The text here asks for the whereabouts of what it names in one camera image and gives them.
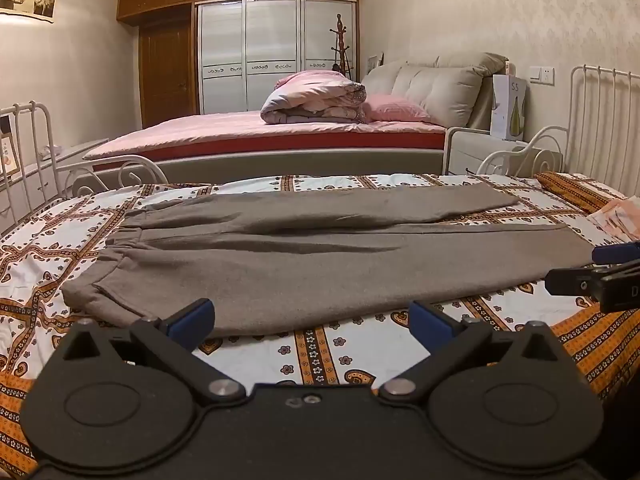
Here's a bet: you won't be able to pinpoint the white framed picture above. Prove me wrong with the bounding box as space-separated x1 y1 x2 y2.
0 114 24 177

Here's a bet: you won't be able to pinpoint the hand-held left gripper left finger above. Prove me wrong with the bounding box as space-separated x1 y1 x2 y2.
62 298 247 406

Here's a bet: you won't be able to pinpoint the pink pillow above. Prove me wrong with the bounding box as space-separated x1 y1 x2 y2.
362 92 434 124

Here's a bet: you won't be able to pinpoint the white sliding door wardrobe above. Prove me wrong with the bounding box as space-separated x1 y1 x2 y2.
194 0 357 115

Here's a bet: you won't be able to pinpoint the orange patterned pillow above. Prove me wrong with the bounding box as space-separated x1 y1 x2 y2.
534 171 627 216

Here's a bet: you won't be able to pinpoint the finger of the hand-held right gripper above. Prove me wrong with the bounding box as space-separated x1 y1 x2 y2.
592 241 640 265
544 265 610 297

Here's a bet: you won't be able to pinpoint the white printed cardboard box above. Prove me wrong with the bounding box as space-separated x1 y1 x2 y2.
489 73 529 141

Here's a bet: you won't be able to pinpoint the grey pants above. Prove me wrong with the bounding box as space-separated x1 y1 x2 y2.
62 182 596 338

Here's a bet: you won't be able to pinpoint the white dresser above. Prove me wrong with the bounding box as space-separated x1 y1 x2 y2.
0 138 110 222

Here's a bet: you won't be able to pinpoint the beige padded headboard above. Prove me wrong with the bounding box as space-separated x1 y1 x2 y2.
360 52 509 129

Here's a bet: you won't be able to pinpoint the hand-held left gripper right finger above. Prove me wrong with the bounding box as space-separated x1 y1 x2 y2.
378 300 564 404

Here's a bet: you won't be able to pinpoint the wooden coat rack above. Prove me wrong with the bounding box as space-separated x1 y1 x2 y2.
328 13 354 81

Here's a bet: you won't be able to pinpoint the white metal bed frame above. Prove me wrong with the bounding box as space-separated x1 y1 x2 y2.
0 64 640 227

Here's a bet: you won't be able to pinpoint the bed with pink sheet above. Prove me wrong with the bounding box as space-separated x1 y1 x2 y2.
82 110 449 187

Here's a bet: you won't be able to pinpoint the heart patterned bed sheet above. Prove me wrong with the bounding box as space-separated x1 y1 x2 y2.
0 172 640 480

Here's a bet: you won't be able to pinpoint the white nightstand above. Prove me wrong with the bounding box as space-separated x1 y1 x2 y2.
444 126 542 176

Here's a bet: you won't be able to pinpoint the folded pink quilt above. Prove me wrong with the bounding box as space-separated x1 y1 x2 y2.
260 70 369 126

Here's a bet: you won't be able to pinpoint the pink patterned cloth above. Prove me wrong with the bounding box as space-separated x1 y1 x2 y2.
587 197 640 242

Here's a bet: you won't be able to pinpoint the wooden door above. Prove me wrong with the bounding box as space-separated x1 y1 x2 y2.
138 20 197 130

